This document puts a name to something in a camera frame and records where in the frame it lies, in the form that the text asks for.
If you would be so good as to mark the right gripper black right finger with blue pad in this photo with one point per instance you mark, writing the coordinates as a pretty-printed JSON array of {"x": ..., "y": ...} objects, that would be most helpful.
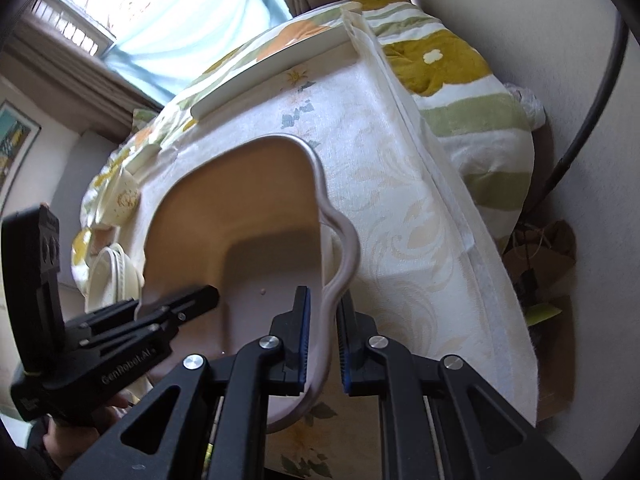
[{"x": 439, "y": 419}]

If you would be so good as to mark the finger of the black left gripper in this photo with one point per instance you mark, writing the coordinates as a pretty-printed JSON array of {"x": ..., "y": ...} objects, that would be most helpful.
[{"x": 185, "y": 304}]

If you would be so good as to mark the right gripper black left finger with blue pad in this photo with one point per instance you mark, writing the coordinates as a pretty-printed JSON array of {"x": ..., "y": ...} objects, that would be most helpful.
[{"x": 207, "y": 419}]

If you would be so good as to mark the pink baking dish with handles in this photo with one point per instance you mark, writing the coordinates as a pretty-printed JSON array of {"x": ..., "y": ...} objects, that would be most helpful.
[{"x": 255, "y": 222}]

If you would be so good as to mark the person's left hand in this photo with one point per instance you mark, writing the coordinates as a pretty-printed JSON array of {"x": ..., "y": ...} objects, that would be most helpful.
[{"x": 65, "y": 444}]

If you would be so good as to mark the white ribbed bowl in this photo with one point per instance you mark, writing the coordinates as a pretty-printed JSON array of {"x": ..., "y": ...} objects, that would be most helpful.
[{"x": 113, "y": 278}]

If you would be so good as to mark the cream patterned cup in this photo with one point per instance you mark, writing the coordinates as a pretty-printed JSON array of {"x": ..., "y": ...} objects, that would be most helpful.
[{"x": 118, "y": 201}]

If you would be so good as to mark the yellow-green item on floor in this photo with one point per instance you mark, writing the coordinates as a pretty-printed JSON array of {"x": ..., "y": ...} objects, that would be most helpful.
[{"x": 539, "y": 313}]

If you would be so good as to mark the grey headboard cushion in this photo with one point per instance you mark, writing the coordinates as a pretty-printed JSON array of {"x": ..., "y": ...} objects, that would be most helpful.
[{"x": 86, "y": 159}]

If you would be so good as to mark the cream floral tablecloth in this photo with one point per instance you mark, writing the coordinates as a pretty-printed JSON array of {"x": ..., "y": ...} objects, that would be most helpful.
[{"x": 429, "y": 273}]

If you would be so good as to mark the floral striped blanket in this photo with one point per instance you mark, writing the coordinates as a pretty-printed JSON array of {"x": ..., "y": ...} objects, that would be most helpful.
[{"x": 480, "y": 121}]

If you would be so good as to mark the white flat plate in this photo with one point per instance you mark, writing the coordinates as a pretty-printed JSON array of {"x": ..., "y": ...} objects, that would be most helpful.
[{"x": 270, "y": 66}]

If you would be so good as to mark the framed picture on wall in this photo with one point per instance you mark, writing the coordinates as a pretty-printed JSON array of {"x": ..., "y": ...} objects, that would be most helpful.
[{"x": 18, "y": 133}]

